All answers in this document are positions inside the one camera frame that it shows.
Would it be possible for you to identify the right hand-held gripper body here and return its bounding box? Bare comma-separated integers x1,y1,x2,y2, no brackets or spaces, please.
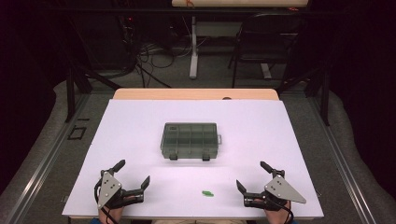
243,169,307,213

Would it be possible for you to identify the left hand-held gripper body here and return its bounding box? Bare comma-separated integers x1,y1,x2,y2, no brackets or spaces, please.
93,169,146,210

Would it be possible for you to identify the clear grey compartment box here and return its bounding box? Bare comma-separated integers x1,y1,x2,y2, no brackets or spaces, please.
160,122,222,161

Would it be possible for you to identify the person's right hand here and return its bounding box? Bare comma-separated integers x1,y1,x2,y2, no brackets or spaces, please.
264,202,293,224

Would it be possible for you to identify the person's left hand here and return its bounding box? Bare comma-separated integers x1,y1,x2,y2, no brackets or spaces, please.
98,204,125,224

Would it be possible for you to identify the wooden table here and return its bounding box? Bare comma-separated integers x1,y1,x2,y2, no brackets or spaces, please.
112,88,280,101

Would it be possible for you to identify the black folding chair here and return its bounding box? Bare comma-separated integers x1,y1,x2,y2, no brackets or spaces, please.
228,12,306,89

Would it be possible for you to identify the white-legged desk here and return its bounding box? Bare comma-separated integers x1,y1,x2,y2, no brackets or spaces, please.
171,0,310,80

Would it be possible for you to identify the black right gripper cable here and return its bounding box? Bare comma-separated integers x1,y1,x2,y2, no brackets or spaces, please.
270,197,295,224

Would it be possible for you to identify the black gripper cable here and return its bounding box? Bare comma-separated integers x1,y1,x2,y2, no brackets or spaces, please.
270,197,295,224
93,180,120,224

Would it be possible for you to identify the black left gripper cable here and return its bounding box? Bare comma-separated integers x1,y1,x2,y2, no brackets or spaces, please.
93,180,120,224

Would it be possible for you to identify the aluminium floor rail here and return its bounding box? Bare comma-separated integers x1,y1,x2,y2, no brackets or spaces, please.
309,96,378,224
3,92,92,224

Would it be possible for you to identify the black metal frame stand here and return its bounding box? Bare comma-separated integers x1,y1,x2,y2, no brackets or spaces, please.
276,66,332,127
64,63,123,123

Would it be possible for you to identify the bundle of floor cables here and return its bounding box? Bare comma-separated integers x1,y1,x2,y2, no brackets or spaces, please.
116,13,194,89

